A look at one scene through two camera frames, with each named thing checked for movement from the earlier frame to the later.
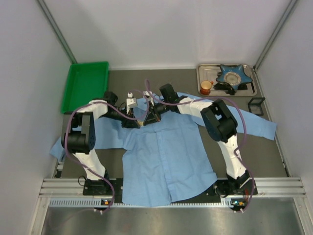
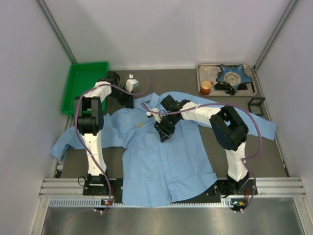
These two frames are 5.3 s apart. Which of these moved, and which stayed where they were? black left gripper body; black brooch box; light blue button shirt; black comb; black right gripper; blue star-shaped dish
Moved: black right gripper; black left gripper body
Stayed: light blue button shirt; black comb; black brooch box; blue star-shaped dish
